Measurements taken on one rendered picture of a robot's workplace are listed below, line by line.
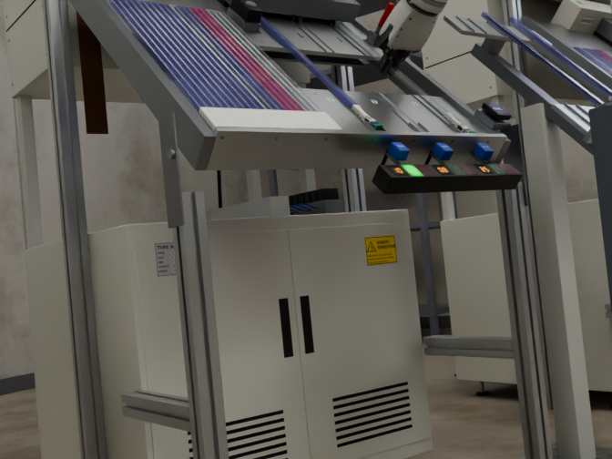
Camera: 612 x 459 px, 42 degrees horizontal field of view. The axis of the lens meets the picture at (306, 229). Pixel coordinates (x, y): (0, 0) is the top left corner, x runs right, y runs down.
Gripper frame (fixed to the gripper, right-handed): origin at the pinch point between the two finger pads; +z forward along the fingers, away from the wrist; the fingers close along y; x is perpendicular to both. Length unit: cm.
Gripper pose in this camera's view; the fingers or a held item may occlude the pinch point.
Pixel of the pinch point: (388, 65)
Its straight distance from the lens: 178.5
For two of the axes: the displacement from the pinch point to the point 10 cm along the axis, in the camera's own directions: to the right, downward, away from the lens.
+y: -8.1, 0.5, -5.8
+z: -4.0, 6.8, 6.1
